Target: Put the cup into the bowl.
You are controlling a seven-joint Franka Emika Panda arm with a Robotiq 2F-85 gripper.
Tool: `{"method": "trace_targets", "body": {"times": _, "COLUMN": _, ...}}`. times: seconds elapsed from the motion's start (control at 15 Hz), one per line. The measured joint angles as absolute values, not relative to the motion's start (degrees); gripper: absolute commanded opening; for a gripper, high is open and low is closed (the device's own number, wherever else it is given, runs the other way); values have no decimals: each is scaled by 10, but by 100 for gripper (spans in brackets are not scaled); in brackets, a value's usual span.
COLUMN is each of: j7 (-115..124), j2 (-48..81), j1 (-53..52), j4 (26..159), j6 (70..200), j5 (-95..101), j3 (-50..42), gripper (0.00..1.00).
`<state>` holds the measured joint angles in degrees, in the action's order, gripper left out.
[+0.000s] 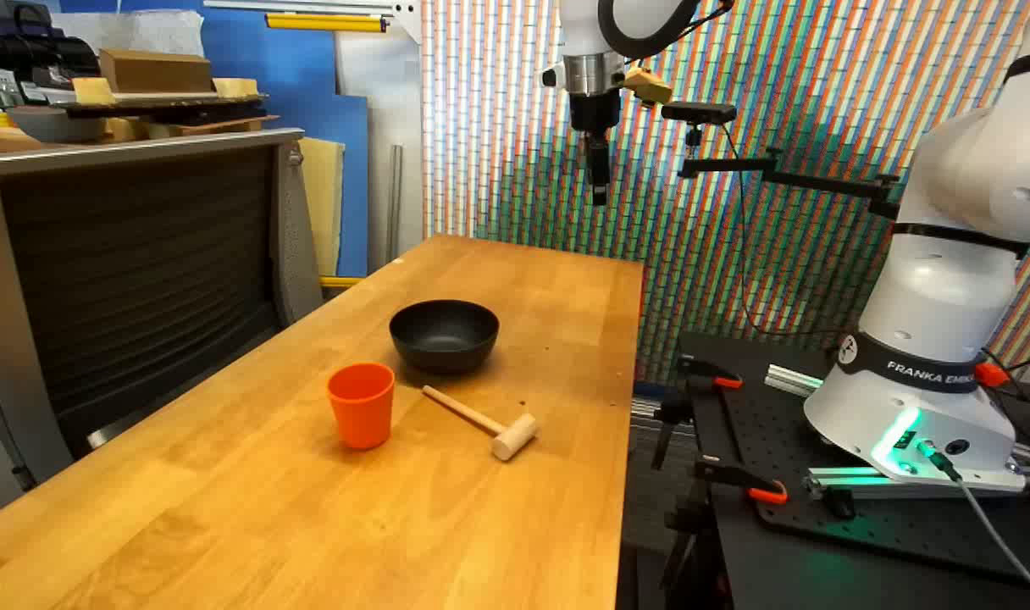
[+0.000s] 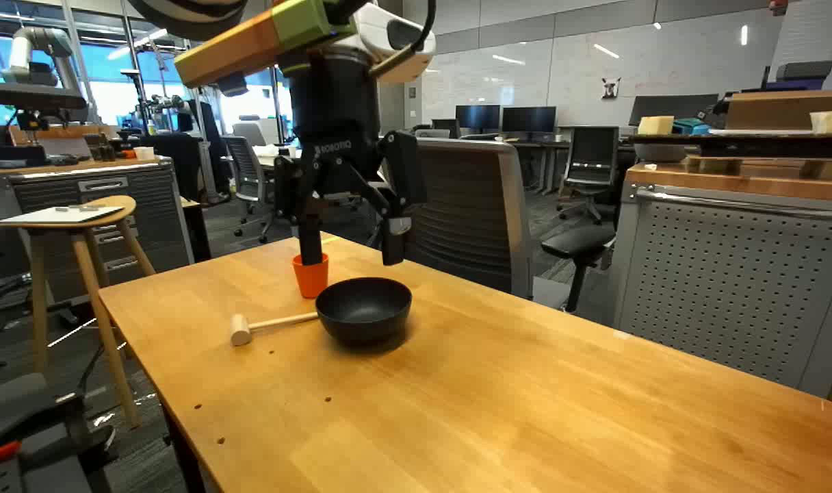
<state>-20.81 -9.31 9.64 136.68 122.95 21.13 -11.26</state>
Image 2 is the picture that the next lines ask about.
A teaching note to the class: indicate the grey filing cabinet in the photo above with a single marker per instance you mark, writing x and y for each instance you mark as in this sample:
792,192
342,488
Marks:
157,218

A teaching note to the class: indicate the black bowl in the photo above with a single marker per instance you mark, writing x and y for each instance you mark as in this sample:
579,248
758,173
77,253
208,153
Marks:
365,310

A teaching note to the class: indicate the wooden round stool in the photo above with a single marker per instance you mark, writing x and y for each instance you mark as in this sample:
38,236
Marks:
77,222

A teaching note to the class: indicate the black computer monitor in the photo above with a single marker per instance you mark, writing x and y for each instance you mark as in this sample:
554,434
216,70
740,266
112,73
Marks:
528,122
478,118

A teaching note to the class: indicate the orange plastic cup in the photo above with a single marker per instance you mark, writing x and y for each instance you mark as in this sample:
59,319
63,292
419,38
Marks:
309,277

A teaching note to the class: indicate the black computer monitor left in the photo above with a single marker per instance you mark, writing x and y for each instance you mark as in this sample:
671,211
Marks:
478,118

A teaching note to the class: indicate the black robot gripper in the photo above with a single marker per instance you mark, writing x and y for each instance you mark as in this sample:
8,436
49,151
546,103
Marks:
342,151

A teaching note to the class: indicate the small wooden mallet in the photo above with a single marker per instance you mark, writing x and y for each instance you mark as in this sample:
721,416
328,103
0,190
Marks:
242,330

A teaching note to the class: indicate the black computer monitor right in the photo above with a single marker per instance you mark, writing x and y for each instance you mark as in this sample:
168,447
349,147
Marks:
528,122

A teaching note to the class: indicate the black office chair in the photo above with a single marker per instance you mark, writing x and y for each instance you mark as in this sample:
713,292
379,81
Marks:
586,222

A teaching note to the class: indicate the grey perforated cabinet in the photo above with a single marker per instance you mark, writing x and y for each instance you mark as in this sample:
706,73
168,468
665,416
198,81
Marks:
728,266

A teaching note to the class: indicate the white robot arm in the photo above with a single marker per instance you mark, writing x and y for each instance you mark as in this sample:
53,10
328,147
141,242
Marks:
397,47

